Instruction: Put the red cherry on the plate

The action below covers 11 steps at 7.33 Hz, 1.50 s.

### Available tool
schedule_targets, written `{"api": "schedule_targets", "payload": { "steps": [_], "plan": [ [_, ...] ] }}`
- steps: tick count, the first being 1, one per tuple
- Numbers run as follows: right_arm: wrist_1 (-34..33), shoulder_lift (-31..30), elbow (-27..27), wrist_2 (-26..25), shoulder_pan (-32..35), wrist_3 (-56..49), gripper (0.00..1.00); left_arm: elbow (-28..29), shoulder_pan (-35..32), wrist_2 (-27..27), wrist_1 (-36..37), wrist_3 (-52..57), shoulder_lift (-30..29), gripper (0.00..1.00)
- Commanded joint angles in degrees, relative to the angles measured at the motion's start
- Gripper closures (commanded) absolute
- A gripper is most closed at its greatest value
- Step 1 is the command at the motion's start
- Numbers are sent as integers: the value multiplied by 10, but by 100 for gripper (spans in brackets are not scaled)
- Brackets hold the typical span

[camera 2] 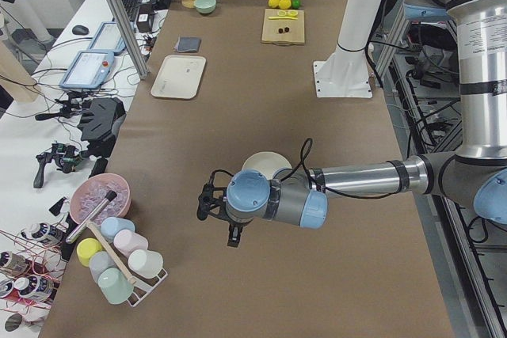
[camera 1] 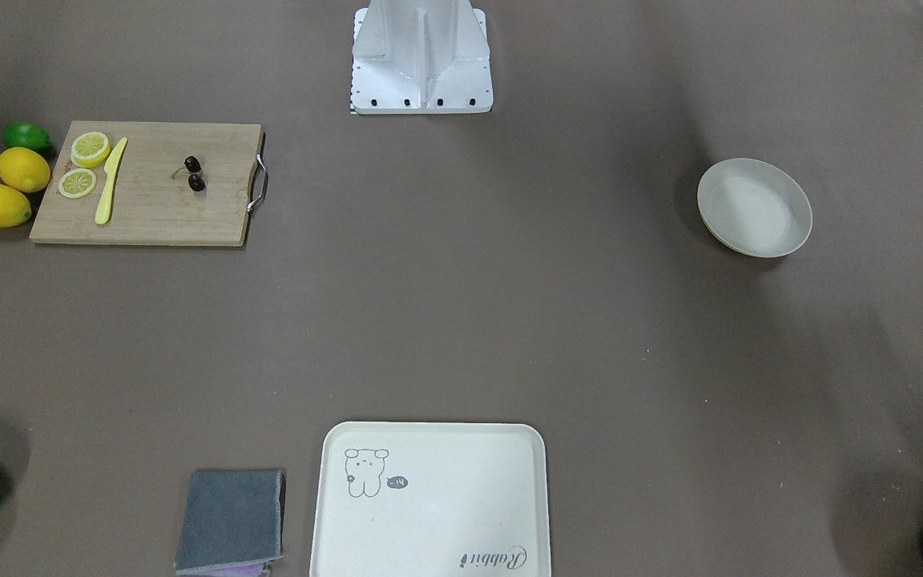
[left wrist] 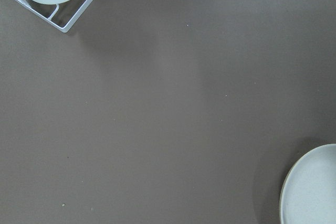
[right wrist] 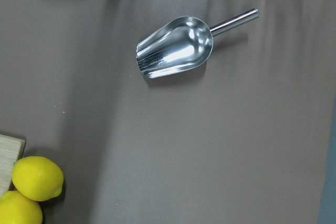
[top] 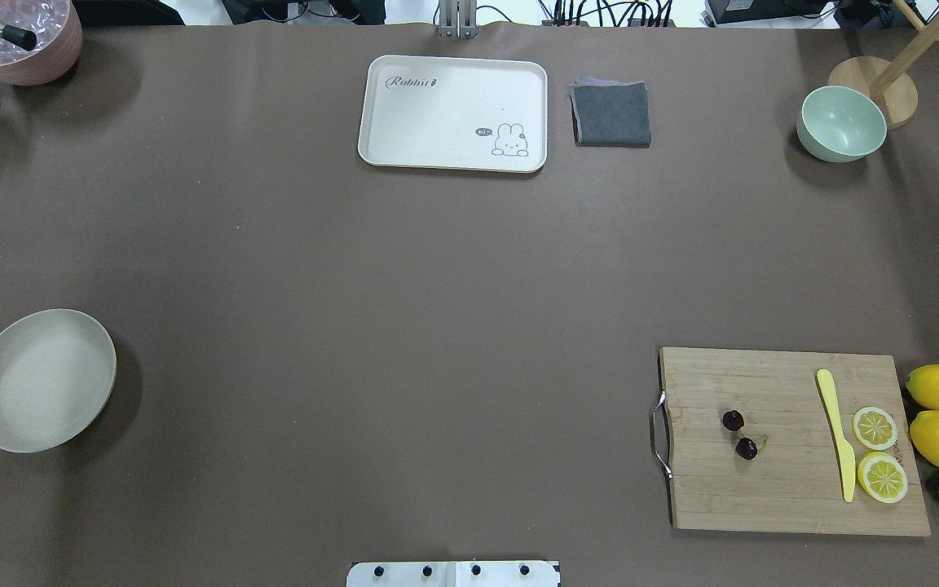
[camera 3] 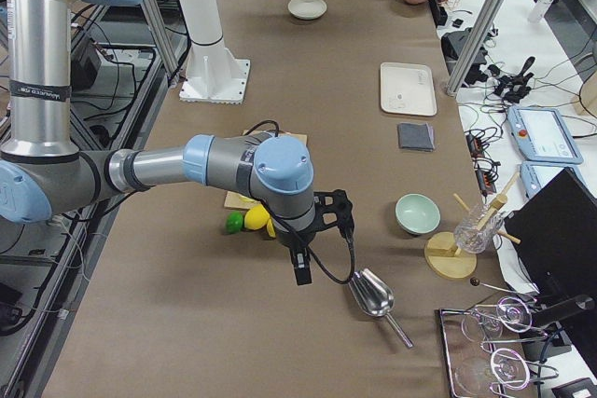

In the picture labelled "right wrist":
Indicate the bamboo cutting board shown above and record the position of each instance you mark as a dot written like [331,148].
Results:
[11,151]

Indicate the steel scoop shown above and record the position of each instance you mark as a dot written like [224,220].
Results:
[183,44]

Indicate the yellow lemon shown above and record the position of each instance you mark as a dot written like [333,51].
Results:
[37,178]
[16,208]

